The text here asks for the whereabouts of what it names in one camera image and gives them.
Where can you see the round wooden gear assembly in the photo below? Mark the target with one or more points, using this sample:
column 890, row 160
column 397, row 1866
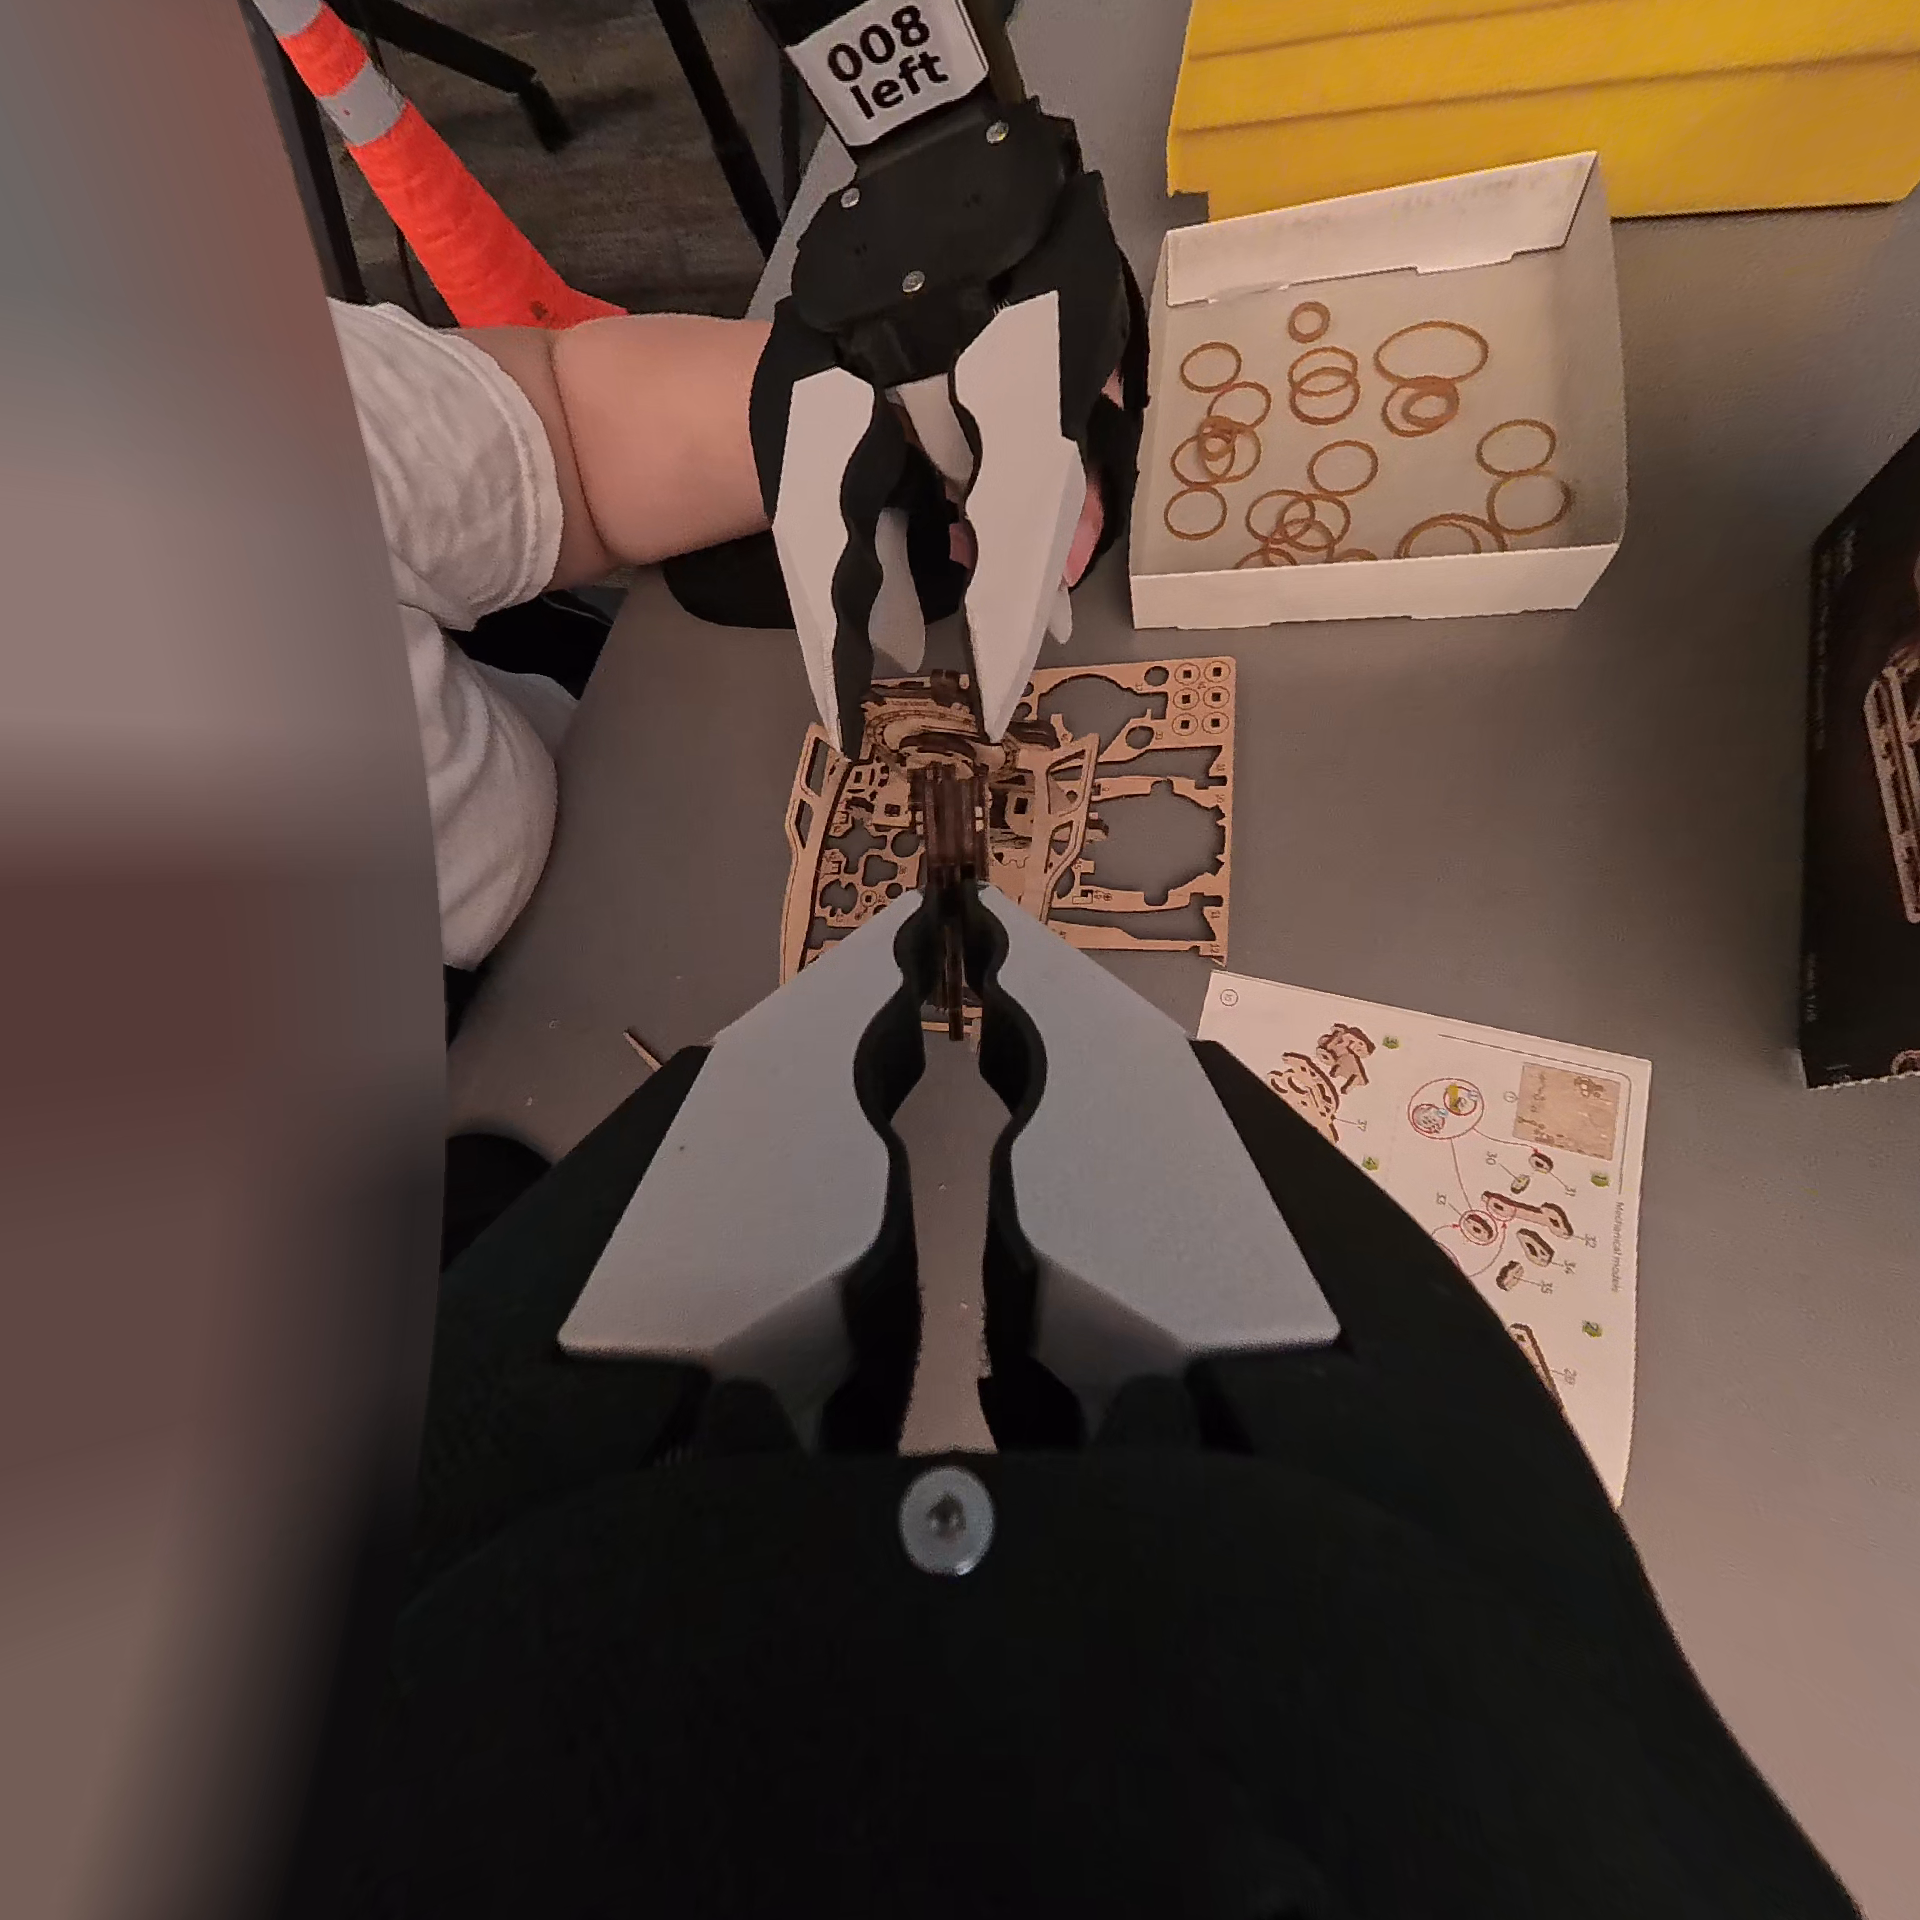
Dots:
column 937, row 720

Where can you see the black metal stand legs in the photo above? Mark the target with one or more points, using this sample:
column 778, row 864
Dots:
column 524, row 90

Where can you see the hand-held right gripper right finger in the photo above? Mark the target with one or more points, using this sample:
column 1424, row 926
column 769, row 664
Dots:
column 1156, row 1201

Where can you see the black model kit box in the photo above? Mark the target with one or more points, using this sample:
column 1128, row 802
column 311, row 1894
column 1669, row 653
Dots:
column 1869, row 781

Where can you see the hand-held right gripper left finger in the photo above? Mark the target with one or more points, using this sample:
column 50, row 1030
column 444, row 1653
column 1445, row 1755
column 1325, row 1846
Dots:
column 721, row 1201

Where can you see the yellow plastic bin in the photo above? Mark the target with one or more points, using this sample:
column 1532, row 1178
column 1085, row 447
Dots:
column 1501, row 105

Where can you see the person's left forearm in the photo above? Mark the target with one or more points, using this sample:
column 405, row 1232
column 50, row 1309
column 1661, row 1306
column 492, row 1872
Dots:
column 661, row 435

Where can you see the person's left hand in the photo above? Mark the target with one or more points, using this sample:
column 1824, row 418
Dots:
column 1088, row 528

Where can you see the person's white shirt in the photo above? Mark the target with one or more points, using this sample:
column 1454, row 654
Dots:
column 452, row 495

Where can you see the small wooden model assembly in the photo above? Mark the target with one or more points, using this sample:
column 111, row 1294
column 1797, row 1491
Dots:
column 949, row 839

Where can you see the paper instruction booklet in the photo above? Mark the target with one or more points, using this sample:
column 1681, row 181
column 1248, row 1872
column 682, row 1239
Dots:
column 1501, row 1171

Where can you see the black wrist rest pad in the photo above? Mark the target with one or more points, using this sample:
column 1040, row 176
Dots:
column 721, row 585

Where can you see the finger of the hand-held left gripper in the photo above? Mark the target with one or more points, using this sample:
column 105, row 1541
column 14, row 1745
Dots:
column 820, row 525
column 1026, row 480

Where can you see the punched wooden parts sheet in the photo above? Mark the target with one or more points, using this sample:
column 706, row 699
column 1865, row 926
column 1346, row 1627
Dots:
column 1141, row 781

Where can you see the white cardboard tray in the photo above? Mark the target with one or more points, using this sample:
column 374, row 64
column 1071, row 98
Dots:
column 1590, row 435

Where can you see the orange safety cone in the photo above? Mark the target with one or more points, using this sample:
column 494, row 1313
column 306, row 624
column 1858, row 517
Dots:
column 434, row 195

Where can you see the thin wooden stick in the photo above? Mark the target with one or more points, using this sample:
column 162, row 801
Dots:
column 646, row 1048

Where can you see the pile of rubber bands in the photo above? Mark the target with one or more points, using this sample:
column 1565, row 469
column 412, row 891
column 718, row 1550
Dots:
column 1424, row 353

